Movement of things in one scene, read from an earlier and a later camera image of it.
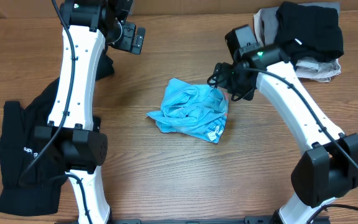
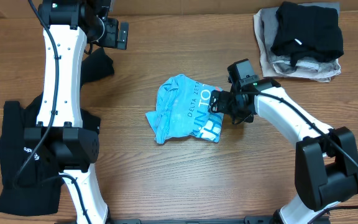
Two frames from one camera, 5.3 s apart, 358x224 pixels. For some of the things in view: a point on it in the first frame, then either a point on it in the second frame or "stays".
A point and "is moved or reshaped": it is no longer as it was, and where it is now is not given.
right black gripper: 219,80 → 248,115
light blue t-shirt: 199,109 is moved or reshaped
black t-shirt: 32,171 stays
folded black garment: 308,32 stays
